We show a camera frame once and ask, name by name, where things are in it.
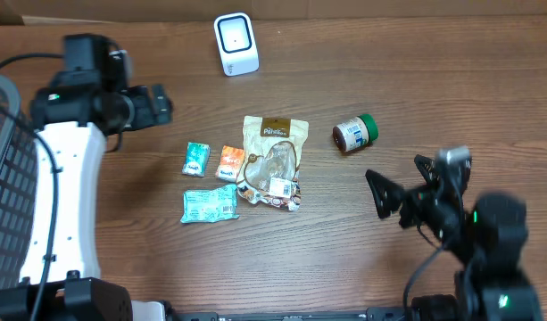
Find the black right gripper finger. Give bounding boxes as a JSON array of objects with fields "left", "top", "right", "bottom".
[
  {"left": 414, "top": 154, "right": 439, "bottom": 185},
  {"left": 365, "top": 169, "right": 406, "bottom": 219}
]

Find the small teal box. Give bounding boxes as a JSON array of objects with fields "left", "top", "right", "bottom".
[{"left": 182, "top": 142, "right": 211, "bottom": 177}]

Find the green lid jar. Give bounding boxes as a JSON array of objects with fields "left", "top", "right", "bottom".
[{"left": 333, "top": 114, "right": 379, "bottom": 152}]

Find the small orange box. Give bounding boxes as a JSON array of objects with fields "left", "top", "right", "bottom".
[{"left": 215, "top": 145, "right": 244, "bottom": 183}]

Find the teal snack packet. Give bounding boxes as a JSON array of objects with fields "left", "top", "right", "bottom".
[{"left": 180, "top": 184, "right": 239, "bottom": 224}]

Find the beige snack pouch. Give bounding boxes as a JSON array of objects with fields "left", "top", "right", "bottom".
[{"left": 236, "top": 116, "right": 309, "bottom": 211}]

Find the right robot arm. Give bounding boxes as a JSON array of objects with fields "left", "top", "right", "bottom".
[{"left": 365, "top": 146, "right": 543, "bottom": 320}]

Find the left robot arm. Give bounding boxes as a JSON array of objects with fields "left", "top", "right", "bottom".
[{"left": 0, "top": 34, "right": 174, "bottom": 320}]

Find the white barcode scanner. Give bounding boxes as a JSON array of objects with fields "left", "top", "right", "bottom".
[{"left": 213, "top": 12, "right": 260, "bottom": 77}]

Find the grey plastic mesh basket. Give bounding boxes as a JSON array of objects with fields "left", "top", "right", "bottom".
[{"left": 0, "top": 73, "right": 40, "bottom": 309}]

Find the brown cardboard backdrop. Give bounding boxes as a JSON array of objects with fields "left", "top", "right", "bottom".
[{"left": 0, "top": 0, "right": 547, "bottom": 24}]

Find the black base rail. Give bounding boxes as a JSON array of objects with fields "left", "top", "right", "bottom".
[{"left": 167, "top": 308, "right": 407, "bottom": 321}]

